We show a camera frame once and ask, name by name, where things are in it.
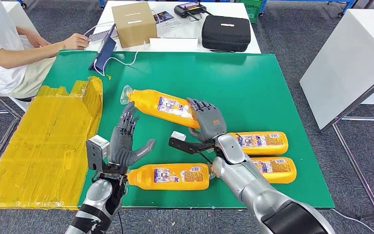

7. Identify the person's left hand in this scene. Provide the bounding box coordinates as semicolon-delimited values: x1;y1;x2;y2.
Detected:
27;32;51;48

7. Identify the yellow taped cardboard sheet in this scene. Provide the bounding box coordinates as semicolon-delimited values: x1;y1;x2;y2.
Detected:
0;76;104;210

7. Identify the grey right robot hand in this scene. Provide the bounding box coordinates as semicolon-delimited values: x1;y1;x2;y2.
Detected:
186;97;228;144

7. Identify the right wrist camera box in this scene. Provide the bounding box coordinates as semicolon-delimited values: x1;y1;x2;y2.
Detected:
168;131;216;156

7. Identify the orange bottle with clear cap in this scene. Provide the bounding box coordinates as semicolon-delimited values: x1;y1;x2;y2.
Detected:
251;156;298;185
229;131;289;156
120;85;202;130
126;163;215;191

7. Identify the blue tablet cover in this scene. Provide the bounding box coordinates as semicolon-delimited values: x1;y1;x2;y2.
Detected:
88;23;118;72

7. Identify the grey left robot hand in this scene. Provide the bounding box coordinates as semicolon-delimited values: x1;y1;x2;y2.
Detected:
108;101;156;167

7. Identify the grey metal leg frame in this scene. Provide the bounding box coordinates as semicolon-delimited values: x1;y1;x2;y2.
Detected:
0;80;23;185

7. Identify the white side table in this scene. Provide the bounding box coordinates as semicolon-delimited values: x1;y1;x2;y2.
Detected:
299;9;374;132

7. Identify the person's right hand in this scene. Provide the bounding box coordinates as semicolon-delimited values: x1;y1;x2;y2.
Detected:
61;33;90;51

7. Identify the white power cable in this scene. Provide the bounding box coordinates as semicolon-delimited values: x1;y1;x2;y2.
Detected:
83;21;115;37

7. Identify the black handheld controller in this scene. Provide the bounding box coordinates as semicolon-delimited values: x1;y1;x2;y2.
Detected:
173;1;207;19

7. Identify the brown cardboard box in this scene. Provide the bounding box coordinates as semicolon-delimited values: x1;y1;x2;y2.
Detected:
111;1;158;49

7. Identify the green plastic crate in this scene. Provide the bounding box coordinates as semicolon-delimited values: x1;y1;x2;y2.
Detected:
238;0;261;24

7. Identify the thin white tablet cable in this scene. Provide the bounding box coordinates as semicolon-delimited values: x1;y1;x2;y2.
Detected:
93;51;139;78

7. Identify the black zipped carry case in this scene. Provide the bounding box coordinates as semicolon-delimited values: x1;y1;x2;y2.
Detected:
201;15;251;53

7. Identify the white table behind person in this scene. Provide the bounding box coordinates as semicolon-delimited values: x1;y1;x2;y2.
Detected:
0;1;41;49

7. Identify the grey metal table frame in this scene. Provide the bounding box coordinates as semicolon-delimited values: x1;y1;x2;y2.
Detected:
320;51;374;222

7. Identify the printed leaflet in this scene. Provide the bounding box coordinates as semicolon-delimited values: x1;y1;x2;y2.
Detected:
153;11;175;24

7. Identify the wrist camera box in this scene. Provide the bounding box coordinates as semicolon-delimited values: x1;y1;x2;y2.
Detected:
168;131;216;156
86;135;111;172

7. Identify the white floor cable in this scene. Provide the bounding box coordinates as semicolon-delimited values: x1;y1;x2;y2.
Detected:
330;208;374;234

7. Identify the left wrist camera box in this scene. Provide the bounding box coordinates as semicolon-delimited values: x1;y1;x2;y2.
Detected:
86;135;111;172

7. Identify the white power strip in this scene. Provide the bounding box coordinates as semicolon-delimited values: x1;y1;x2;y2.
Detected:
88;30;119;42

